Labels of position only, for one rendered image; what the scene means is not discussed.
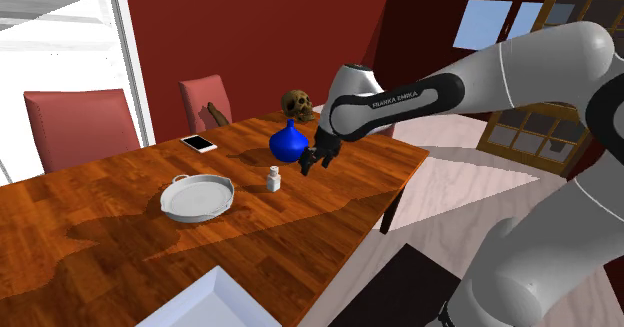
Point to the white framed glass door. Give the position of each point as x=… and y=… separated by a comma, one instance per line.
x=128, y=58

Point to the wooden lattice glass door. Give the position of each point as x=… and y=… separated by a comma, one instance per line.
x=536, y=136

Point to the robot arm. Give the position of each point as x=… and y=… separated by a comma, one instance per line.
x=536, y=67

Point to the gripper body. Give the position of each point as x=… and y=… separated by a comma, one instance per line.
x=326, y=142

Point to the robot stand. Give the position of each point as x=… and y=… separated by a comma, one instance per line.
x=400, y=292

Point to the red upholstered chair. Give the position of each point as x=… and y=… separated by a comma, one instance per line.
x=204, y=97
x=80, y=126

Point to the blue round vase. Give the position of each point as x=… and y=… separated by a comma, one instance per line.
x=288, y=144

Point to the white rectangular tray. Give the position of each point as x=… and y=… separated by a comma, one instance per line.
x=214, y=304

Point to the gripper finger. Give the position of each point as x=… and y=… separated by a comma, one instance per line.
x=330, y=157
x=308, y=161

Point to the brown elongated object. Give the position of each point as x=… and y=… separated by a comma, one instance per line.
x=218, y=114

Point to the white phone with black screen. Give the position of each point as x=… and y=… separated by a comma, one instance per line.
x=199, y=143

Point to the small white shaker bottle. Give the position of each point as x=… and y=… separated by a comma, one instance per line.
x=273, y=180

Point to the wooden dining table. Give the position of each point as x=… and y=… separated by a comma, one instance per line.
x=122, y=248

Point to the brown skull figure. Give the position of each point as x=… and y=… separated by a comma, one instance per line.
x=297, y=104

